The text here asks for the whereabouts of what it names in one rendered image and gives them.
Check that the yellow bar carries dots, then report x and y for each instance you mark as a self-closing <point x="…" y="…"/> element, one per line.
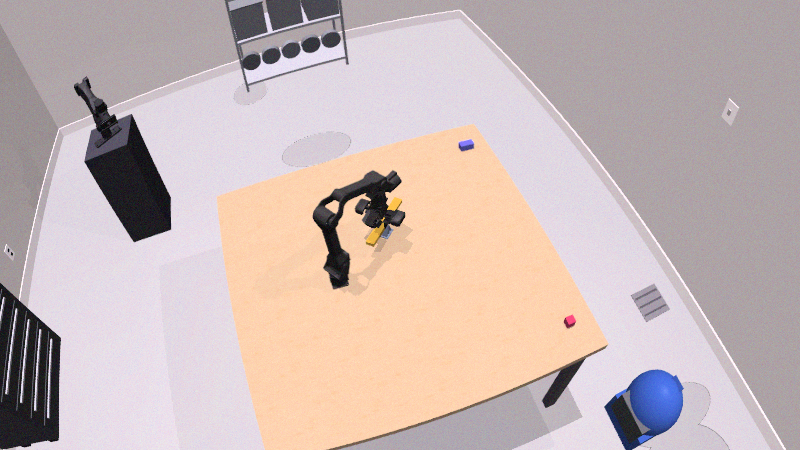
<point x="377" y="232"/>

